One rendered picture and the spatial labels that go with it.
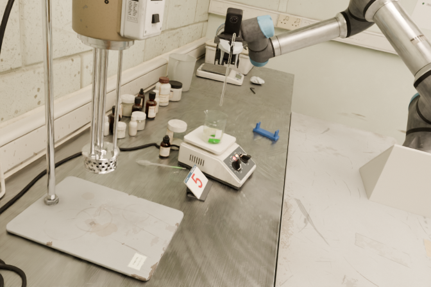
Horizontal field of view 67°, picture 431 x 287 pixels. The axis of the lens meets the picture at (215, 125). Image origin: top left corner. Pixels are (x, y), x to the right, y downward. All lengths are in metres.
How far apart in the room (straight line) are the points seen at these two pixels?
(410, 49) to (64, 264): 1.01
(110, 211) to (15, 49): 0.42
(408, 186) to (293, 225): 0.38
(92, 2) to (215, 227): 0.52
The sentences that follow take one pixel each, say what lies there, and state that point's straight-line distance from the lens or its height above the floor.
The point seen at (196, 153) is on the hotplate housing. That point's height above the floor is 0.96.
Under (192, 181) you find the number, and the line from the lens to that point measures 0.84.
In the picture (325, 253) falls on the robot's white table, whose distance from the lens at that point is 0.82.
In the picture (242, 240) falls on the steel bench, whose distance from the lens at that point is 0.76.
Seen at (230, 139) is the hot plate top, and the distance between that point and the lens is 0.95.
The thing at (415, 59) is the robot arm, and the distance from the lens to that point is 1.10.
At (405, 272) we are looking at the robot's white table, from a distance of 0.89.
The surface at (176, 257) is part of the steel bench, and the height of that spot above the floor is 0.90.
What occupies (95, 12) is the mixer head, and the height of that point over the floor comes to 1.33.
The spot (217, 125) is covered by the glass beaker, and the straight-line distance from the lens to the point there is 0.88.
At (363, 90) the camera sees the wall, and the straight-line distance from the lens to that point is 2.44.
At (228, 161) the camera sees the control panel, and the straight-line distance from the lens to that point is 0.90.
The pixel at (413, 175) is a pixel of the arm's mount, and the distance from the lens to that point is 1.06.
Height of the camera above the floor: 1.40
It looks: 24 degrees down
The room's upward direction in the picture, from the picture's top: 12 degrees clockwise
